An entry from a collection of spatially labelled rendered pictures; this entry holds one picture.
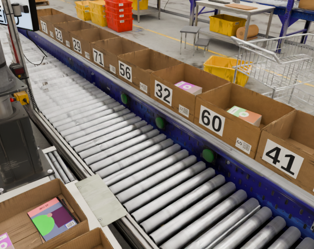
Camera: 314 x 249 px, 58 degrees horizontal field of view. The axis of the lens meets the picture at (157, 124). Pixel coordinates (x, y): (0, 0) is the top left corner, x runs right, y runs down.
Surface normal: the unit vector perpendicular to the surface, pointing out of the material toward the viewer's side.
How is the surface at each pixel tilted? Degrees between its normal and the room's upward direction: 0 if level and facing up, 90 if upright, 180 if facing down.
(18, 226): 1
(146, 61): 90
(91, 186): 0
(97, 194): 0
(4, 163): 90
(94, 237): 90
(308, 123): 90
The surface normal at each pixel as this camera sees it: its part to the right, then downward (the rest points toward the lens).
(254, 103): -0.78, 0.32
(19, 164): 0.58, 0.44
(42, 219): 0.01, -0.84
